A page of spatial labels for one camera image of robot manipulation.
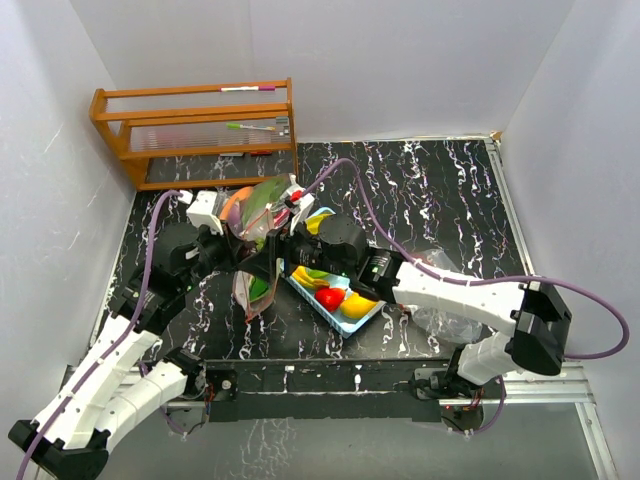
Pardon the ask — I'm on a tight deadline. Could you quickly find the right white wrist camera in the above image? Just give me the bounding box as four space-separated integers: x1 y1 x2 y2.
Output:
284 186 315 234

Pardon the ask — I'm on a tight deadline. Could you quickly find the green pen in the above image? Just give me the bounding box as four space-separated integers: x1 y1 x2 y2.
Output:
226 123 276 132

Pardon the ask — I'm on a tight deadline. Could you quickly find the yellow mango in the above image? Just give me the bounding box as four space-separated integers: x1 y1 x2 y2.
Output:
340 292 378 320

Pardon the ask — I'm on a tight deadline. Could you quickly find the light blue plastic basket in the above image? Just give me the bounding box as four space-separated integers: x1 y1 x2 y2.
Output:
286 207 386 339

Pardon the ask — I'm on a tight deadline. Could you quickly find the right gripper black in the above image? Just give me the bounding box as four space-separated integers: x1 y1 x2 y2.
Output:
241 214 353 284

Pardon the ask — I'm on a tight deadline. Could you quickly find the wooden shelf rack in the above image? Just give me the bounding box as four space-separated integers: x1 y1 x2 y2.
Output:
89 79 299 191

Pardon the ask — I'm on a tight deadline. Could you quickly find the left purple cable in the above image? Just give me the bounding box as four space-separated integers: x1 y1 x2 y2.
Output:
14 188 211 480

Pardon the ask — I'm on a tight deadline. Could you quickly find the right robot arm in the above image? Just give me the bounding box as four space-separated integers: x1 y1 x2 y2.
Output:
265 215 571 397

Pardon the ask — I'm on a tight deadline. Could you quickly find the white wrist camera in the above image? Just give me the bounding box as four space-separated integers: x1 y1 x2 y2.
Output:
179 190 227 235
284 186 315 234

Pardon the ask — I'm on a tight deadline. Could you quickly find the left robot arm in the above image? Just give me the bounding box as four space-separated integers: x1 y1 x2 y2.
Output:
8 223 278 479

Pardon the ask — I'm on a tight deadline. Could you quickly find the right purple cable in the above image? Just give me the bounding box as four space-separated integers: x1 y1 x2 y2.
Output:
294 157 631 437

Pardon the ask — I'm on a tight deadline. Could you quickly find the yellow banana bunch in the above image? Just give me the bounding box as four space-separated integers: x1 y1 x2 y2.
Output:
292 266 330 291

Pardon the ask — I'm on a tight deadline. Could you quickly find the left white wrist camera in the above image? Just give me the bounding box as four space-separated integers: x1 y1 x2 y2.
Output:
179 190 227 235

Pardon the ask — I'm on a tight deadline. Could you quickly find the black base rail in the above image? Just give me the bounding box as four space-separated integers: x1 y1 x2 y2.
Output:
149 357 506 424

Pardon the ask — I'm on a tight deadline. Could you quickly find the yellow starfruit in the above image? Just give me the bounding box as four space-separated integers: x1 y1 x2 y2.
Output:
304 212 333 235

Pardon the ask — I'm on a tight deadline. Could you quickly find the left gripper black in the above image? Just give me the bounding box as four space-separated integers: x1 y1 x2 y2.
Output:
180 218 251 292

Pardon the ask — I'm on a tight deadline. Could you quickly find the pink white pen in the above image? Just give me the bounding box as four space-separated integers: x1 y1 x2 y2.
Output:
219 85 277 93

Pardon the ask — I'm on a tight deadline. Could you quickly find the clear bag orange zipper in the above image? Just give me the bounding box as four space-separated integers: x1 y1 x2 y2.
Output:
231 232 277 323
404 249 483 344

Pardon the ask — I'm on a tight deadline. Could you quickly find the purple cable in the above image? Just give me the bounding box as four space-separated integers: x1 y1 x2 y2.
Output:
294 157 631 437
14 188 211 480

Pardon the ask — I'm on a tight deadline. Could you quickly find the white dotted zip bag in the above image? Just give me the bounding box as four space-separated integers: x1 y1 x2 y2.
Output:
219 174 301 243

